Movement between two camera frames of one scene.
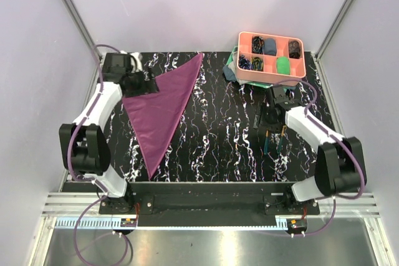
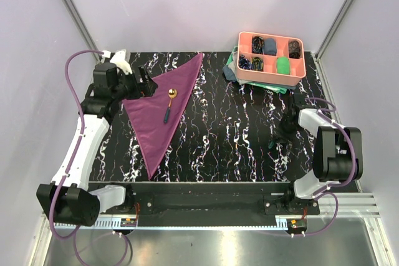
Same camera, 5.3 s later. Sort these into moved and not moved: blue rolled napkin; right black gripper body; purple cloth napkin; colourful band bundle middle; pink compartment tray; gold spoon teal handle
Moved: gold spoon teal handle; right black gripper body
Not moved: blue rolled napkin; pink compartment tray; colourful band bundle middle; purple cloth napkin
